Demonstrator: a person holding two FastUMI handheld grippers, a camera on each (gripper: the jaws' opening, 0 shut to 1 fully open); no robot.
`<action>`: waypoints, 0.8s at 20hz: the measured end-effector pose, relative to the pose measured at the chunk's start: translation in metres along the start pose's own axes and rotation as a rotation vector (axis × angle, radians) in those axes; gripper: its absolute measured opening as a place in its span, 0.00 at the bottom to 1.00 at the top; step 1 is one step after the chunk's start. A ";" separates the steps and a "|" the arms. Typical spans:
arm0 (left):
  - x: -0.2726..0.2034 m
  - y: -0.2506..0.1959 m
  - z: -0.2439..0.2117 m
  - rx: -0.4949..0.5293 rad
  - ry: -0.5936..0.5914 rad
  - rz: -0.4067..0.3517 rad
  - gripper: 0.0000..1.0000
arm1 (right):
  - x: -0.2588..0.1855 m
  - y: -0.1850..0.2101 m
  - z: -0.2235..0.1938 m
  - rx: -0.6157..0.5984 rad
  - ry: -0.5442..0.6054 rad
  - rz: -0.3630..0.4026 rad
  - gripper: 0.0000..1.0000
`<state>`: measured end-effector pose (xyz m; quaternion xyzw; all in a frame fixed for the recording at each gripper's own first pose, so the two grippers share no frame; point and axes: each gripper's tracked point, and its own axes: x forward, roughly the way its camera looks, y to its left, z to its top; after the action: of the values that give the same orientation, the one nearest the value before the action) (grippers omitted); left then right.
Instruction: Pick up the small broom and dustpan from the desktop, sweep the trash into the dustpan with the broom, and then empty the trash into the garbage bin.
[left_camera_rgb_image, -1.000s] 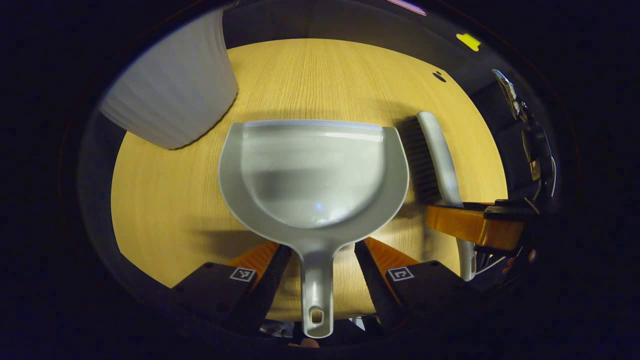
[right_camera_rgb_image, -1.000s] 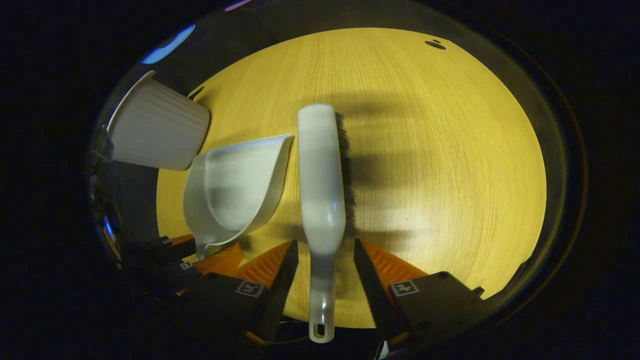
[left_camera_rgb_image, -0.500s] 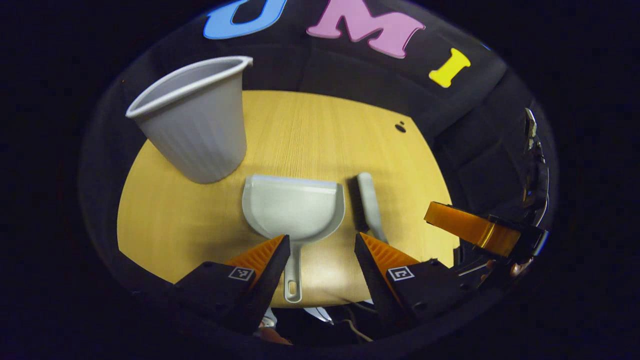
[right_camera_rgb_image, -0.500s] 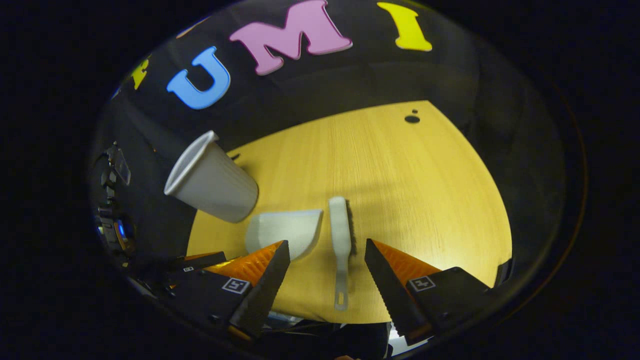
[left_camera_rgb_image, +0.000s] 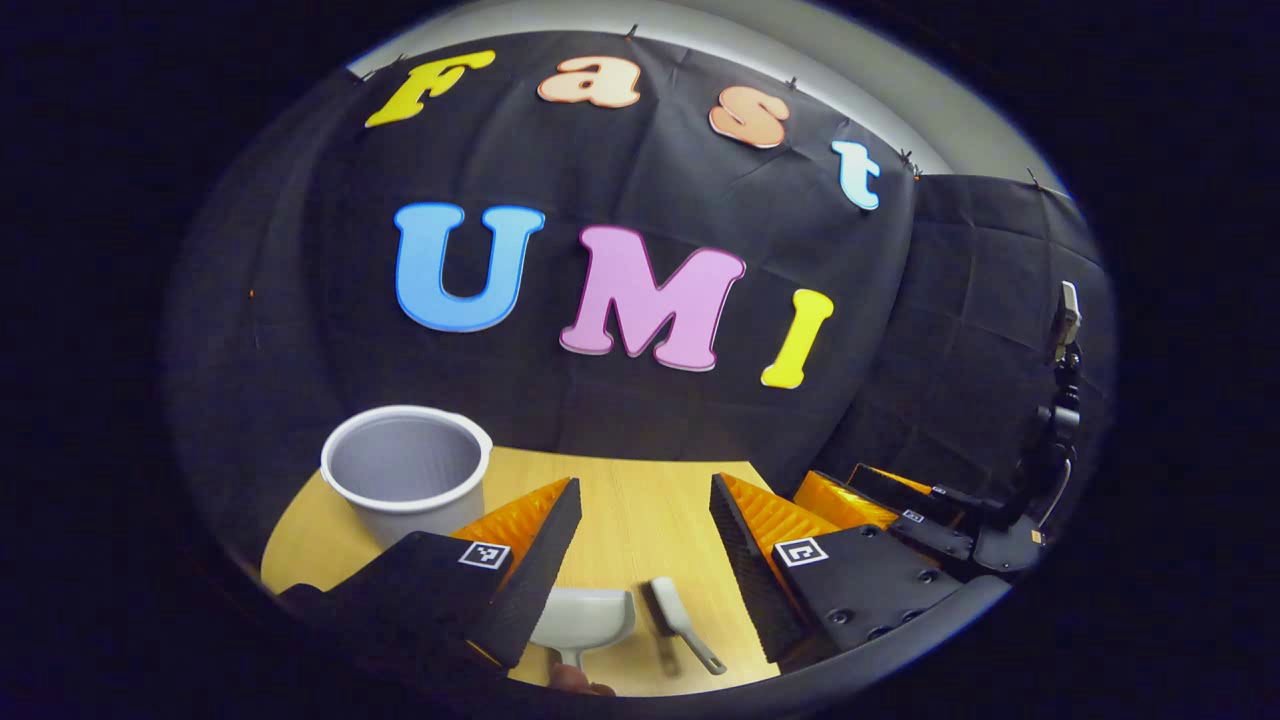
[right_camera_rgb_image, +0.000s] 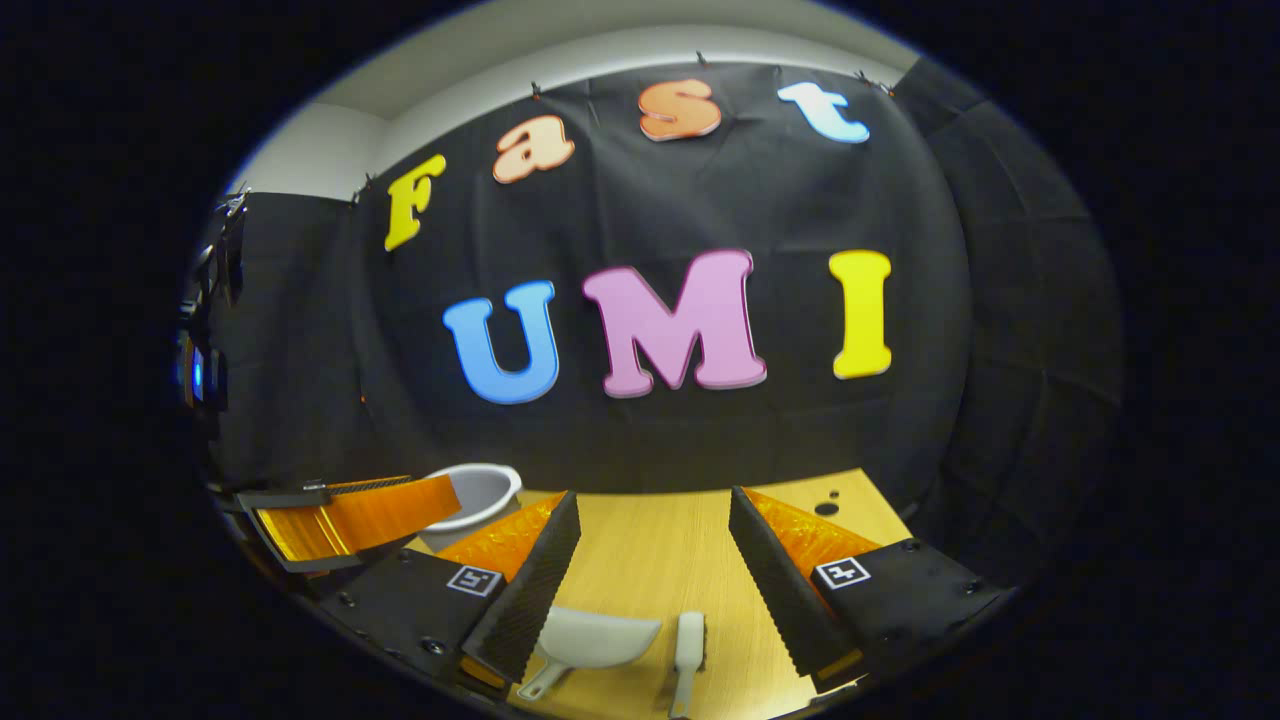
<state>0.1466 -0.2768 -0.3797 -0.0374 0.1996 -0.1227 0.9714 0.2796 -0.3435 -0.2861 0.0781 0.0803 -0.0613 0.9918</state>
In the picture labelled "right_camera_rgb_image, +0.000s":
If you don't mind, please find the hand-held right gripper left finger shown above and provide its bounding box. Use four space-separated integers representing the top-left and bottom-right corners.
318 488 583 691

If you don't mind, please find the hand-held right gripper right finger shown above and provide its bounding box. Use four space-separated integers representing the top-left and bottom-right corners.
727 485 1009 696

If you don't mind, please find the white plastic dustpan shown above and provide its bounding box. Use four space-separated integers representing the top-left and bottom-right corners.
515 606 663 701

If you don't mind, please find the white ribbed garbage bin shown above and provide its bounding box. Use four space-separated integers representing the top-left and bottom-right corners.
418 463 523 553

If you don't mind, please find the small white broom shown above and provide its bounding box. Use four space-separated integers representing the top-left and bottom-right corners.
668 612 707 719

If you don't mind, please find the wooden desktop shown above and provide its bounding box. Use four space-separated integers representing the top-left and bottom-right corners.
405 468 913 720

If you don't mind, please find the row of black cloth clips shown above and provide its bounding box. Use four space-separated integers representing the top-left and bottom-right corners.
350 50 896 206

